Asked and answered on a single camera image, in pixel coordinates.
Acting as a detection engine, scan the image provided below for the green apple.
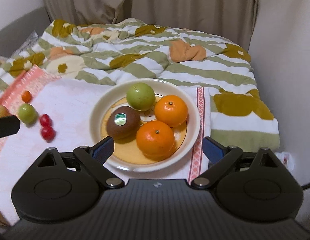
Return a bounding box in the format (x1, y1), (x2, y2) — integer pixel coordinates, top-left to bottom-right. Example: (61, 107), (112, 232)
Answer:
(126, 82), (156, 111)
(18, 103), (38, 125)

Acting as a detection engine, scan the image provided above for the small mandarin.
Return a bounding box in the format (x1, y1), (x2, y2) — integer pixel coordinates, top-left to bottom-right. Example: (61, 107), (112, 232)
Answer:
(21, 90), (33, 103)

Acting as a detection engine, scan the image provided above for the red cherry tomato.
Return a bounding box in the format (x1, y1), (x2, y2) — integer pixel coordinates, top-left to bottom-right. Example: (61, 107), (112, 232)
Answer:
(39, 114), (52, 127)
(41, 126), (56, 141)

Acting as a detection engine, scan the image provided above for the brown kiwi with sticker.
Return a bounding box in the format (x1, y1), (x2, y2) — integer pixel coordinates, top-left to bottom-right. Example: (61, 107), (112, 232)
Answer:
(106, 106), (140, 139)

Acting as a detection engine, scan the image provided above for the large orange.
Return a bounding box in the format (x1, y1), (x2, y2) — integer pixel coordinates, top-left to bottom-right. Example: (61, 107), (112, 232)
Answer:
(154, 95), (188, 127)
(135, 121), (176, 160)

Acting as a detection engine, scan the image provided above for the green striped floral quilt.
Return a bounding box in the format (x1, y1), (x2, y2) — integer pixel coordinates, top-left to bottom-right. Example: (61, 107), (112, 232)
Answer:
(0, 18), (280, 152)

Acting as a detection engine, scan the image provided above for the pink floral tablecloth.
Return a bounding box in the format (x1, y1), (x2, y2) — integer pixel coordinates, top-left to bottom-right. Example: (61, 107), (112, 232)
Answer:
(0, 68), (210, 225)

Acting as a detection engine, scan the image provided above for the grey sofa backrest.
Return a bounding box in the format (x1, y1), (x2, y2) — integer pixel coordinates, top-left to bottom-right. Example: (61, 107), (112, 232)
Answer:
(0, 7), (51, 57)

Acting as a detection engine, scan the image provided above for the grey patterned pillow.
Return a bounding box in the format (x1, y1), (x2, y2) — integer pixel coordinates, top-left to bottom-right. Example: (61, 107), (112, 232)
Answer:
(11, 31), (39, 57)

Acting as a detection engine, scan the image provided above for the beige curtain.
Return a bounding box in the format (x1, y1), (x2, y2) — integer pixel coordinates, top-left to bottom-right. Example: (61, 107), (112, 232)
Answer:
(43, 0), (258, 49)

